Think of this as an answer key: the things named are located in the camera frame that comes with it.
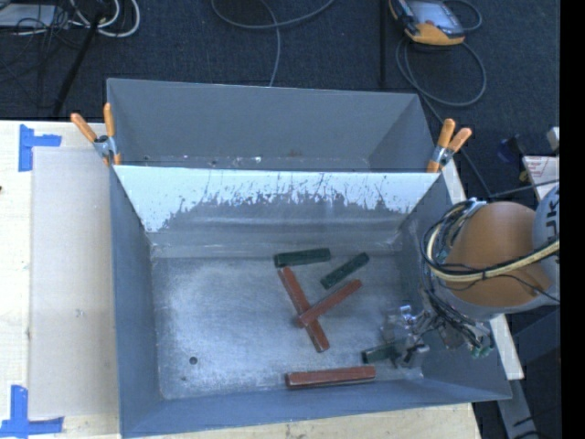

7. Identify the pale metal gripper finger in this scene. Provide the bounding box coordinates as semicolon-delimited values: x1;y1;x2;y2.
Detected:
395;342;431;369
381;304;429;340

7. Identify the dark green flat block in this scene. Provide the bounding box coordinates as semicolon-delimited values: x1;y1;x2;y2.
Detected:
360;339;409;366
319;252;371;291
273;247;332;269

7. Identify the red-brown flat block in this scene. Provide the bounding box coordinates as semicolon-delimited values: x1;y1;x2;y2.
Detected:
284;365;378;391
277;265;332;354
295;278;364;329

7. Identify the grey metal bin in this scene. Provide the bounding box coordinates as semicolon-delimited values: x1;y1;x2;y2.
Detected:
105;78;514;439

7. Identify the pale flat board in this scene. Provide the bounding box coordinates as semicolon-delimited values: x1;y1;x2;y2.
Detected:
27;146;116;423

